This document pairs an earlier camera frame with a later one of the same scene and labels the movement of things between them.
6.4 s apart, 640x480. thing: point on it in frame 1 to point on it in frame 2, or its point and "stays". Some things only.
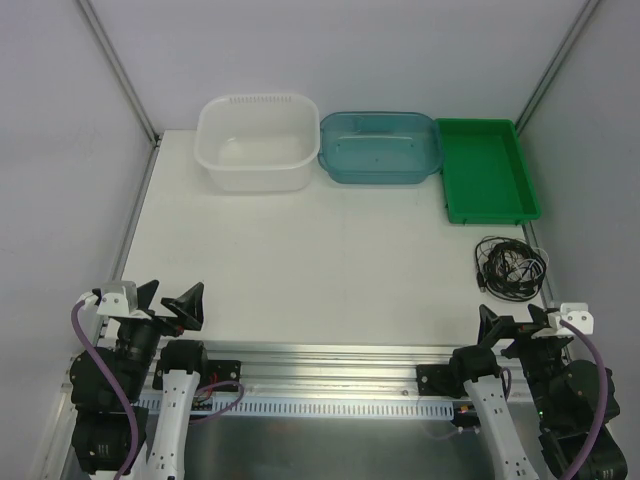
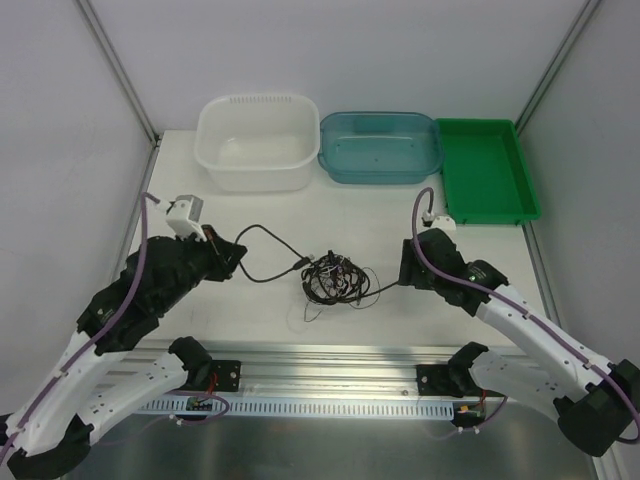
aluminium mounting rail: x=331 y=369 stays
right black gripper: x=516 y=329 to x=410 y=267
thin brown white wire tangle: x=509 y=267 to x=335 y=278
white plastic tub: x=258 y=142 stays
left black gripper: x=163 y=323 to x=220 y=251
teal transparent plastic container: x=379 y=147 stays
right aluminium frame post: x=556 y=65 stays
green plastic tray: x=485 y=175 stays
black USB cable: x=508 y=269 to x=304 y=259
